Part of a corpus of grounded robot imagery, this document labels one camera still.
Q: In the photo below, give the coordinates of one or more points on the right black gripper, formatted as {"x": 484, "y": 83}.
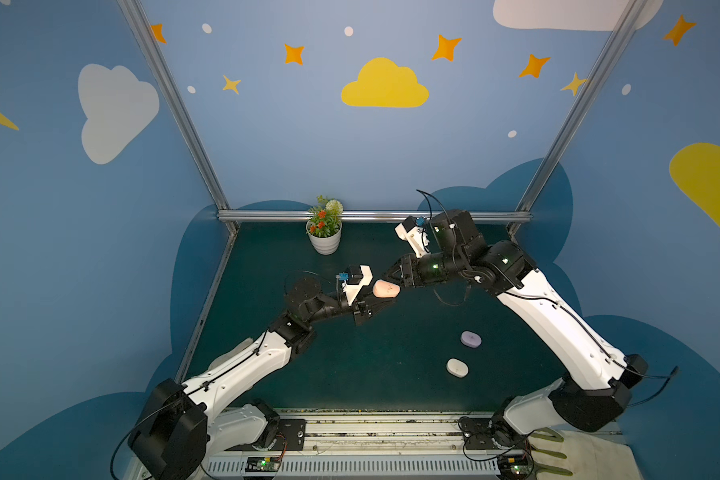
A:
{"x": 406, "y": 271}

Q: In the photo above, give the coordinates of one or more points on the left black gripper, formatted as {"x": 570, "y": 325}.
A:
{"x": 360, "y": 303}

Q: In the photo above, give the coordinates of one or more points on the pink earbud charging case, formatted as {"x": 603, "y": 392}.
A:
{"x": 385, "y": 289}

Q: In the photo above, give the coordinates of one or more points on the purple earbud charging case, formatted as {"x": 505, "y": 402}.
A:
{"x": 470, "y": 339}

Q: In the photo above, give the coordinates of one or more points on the white earbud charging case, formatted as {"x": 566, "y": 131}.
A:
{"x": 457, "y": 368}

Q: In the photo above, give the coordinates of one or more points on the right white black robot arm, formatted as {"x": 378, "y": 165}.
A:
{"x": 596, "y": 387}

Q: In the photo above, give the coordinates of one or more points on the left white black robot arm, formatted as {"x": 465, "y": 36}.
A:
{"x": 182, "y": 423}

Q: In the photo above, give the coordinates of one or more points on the potted plant white pot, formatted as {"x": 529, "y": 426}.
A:
{"x": 324, "y": 226}

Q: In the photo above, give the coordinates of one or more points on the left green circuit board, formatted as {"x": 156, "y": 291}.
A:
{"x": 262, "y": 465}

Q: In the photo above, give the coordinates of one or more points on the green circuit board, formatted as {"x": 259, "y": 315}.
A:
{"x": 262, "y": 465}
{"x": 514, "y": 467}

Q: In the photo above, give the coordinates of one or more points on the right green circuit board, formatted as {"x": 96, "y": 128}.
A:
{"x": 514, "y": 467}

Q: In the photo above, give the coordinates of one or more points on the green white gardening glove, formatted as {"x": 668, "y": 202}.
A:
{"x": 573, "y": 455}

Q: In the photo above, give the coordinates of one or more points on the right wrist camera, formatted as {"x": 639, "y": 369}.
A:
{"x": 412, "y": 230}

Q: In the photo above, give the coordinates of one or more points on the aluminium front rail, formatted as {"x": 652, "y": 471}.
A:
{"x": 383, "y": 444}

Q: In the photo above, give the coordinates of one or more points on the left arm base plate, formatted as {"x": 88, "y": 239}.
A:
{"x": 290, "y": 435}

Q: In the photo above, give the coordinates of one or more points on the aluminium back frame bar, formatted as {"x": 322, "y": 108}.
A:
{"x": 483, "y": 217}

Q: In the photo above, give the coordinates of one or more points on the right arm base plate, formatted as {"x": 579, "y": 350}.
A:
{"x": 482, "y": 433}

